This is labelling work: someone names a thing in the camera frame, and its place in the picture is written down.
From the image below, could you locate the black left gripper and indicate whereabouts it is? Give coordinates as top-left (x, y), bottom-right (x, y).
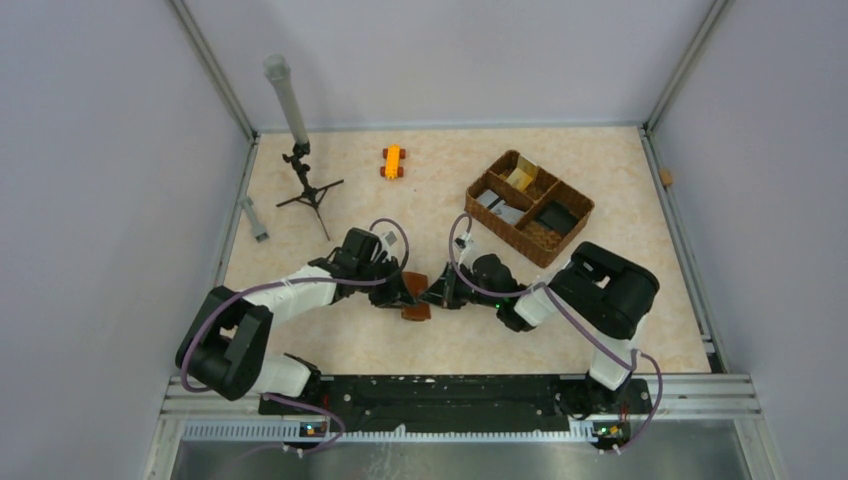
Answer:
top-left (356, 256), bottom-right (416, 309)

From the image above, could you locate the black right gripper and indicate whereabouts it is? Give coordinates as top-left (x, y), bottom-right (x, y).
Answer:
top-left (420, 261), bottom-right (502, 309)

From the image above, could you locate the brown leather card holder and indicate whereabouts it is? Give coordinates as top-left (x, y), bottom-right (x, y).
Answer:
top-left (401, 271), bottom-right (431, 322)

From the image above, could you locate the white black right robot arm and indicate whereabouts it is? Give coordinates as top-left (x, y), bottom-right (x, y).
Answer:
top-left (418, 240), bottom-right (660, 412)

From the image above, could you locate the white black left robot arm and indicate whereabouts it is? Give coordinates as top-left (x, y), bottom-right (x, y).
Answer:
top-left (175, 227), bottom-right (415, 414)

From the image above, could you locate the black card in basket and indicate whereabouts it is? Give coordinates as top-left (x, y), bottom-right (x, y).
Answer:
top-left (533, 201), bottom-right (578, 237)

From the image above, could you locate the woven wicker divided basket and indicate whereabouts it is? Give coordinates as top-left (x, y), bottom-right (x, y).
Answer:
top-left (465, 150), bottom-right (595, 267)

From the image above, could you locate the orange toy car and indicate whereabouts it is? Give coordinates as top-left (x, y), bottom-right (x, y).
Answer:
top-left (379, 144), bottom-right (406, 180)

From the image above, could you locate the small wooden block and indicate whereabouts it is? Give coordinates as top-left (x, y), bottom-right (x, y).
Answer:
top-left (658, 168), bottom-right (674, 188)

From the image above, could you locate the black tripod with grey tube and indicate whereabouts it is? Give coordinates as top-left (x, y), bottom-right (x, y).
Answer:
top-left (262, 54), bottom-right (344, 240)

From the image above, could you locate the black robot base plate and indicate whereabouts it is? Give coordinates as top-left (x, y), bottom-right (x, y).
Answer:
top-left (299, 374), bottom-right (652, 433)

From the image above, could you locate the grey metal bracket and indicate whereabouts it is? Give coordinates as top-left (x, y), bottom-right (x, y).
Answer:
top-left (238, 195), bottom-right (269, 243)

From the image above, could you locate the aluminium frame rail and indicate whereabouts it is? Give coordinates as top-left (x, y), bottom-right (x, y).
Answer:
top-left (638, 125), bottom-right (762, 419)

